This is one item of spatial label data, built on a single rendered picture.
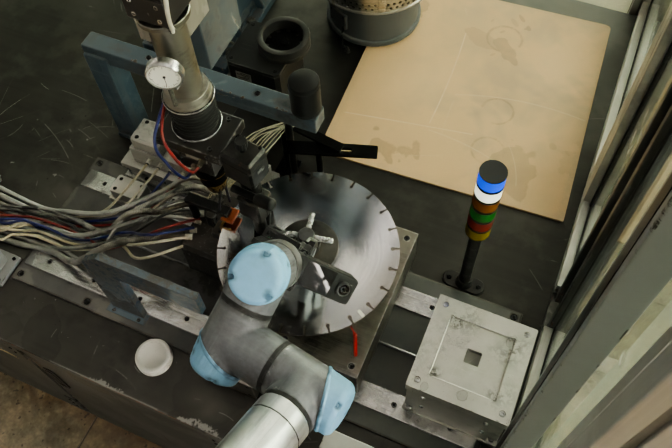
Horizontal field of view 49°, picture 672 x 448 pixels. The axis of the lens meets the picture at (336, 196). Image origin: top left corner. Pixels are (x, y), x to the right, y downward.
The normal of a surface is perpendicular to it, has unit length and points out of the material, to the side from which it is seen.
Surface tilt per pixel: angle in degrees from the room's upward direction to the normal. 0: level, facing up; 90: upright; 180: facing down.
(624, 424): 90
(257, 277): 32
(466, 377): 0
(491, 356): 0
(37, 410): 0
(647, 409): 90
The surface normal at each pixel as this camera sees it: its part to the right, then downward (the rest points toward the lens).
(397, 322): -0.03, -0.53
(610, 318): -0.40, 0.79
